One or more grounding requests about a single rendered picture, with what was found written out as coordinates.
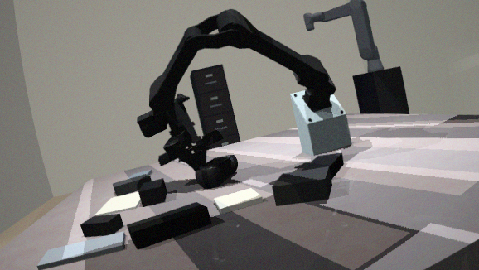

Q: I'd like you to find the white flat panel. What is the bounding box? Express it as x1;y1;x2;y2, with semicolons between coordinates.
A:
95;192;141;216

